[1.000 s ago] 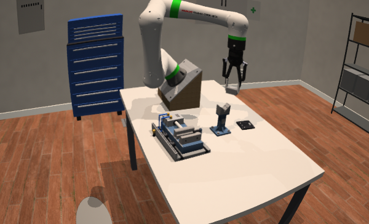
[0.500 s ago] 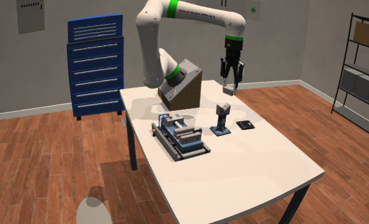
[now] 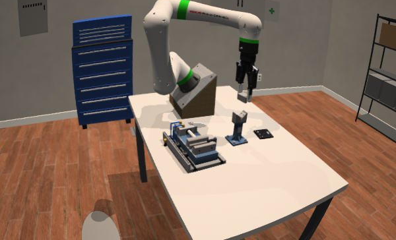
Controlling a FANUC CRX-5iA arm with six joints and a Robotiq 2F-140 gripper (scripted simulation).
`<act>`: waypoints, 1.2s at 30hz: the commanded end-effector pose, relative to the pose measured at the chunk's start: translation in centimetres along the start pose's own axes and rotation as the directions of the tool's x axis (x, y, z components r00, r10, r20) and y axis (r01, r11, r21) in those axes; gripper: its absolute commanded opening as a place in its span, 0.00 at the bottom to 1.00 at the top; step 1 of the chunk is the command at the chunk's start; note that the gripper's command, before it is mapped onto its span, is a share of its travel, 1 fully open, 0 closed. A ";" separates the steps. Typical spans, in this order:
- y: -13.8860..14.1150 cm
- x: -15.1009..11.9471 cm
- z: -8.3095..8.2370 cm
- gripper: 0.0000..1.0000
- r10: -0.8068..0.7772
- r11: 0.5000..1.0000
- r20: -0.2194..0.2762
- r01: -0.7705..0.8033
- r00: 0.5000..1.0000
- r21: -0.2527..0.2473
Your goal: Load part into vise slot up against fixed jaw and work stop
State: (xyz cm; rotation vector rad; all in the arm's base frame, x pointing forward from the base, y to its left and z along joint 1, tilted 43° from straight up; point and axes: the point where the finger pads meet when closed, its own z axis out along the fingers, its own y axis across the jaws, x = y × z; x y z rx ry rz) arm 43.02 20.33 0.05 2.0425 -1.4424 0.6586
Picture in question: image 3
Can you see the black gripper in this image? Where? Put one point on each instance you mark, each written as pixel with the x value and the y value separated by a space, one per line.
pixel 246 65

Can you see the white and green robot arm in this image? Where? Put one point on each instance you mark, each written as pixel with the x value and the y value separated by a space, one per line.
pixel 167 67

